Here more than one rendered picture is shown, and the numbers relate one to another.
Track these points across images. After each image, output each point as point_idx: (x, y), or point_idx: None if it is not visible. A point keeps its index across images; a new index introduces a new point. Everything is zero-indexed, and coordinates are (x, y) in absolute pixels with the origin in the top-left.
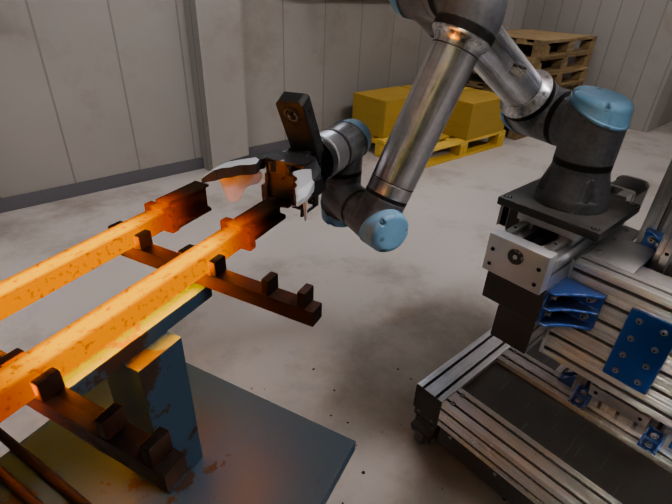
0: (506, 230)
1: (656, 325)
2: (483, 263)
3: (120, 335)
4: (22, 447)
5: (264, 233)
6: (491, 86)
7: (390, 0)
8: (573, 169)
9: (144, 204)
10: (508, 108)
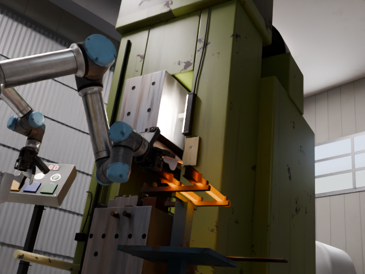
0: (1, 172)
1: None
2: (7, 198)
3: (186, 196)
4: (227, 256)
5: (158, 178)
6: (30, 82)
7: (112, 62)
8: None
9: (202, 174)
10: (4, 88)
